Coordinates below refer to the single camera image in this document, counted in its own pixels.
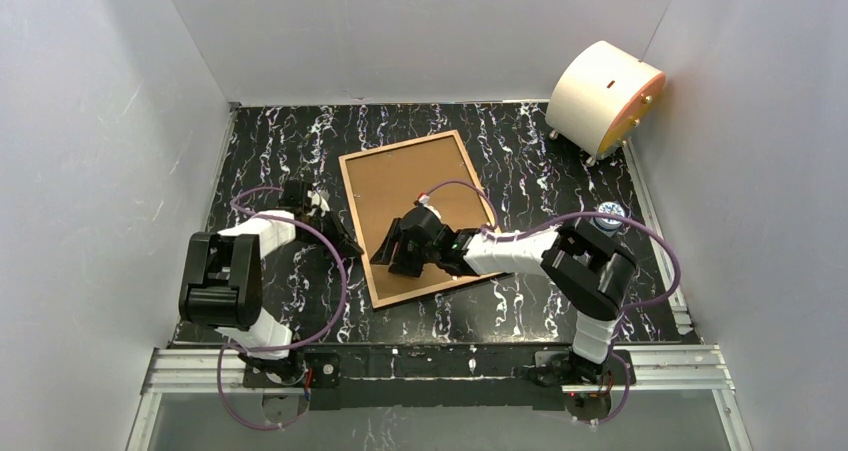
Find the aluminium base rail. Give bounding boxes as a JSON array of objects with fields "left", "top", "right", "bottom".
[{"left": 128, "top": 343, "right": 751, "bottom": 450}]

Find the wooden picture frame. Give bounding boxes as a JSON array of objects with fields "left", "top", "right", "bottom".
[{"left": 337, "top": 129, "right": 515, "bottom": 311}]

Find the brown backing board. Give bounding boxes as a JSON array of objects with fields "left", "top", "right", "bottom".
[{"left": 345, "top": 136, "right": 507, "bottom": 302}]

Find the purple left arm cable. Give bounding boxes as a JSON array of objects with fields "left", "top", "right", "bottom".
[{"left": 217, "top": 186, "right": 350, "bottom": 431}]

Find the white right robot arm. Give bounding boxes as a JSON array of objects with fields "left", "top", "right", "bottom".
[{"left": 369, "top": 205, "right": 637, "bottom": 365}]

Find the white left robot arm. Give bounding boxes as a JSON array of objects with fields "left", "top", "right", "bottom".
[{"left": 178, "top": 179, "right": 364, "bottom": 361}]

